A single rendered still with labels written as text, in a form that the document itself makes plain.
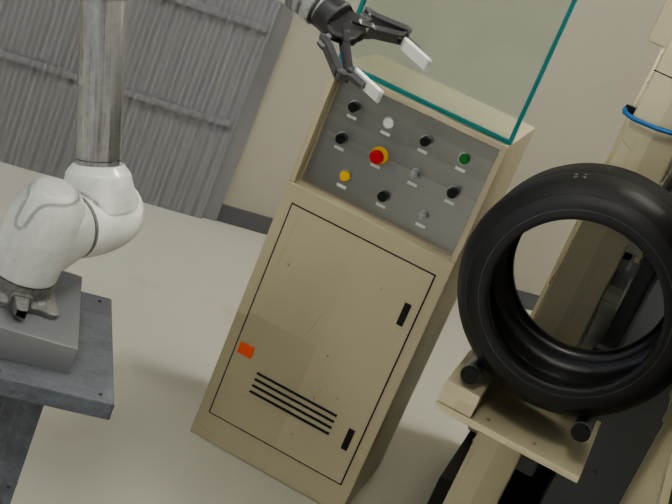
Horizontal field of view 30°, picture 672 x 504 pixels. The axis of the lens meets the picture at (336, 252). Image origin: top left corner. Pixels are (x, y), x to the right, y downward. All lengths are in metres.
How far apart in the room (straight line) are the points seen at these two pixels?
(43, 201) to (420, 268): 1.28
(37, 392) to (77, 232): 0.35
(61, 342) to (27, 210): 0.29
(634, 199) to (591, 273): 0.46
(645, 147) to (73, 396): 1.45
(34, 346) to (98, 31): 0.70
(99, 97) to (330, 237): 1.05
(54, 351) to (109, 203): 0.36
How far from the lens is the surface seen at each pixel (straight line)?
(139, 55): 5.40
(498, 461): 3.38
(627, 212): 2.75
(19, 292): 2.80
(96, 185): 2.87
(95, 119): 2.87
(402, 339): 3.67
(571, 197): 2.76
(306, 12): 2.36
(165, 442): 3.95
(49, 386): 2.74
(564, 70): 5.84
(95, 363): 2.87
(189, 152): 5.55
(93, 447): 3.81
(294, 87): 5.56
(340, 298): 3.69
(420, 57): 2.36
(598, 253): 3.16
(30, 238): 2.74
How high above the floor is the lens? 2.03
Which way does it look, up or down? 20 degrees down
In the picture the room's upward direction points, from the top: 23 degrees clockwise
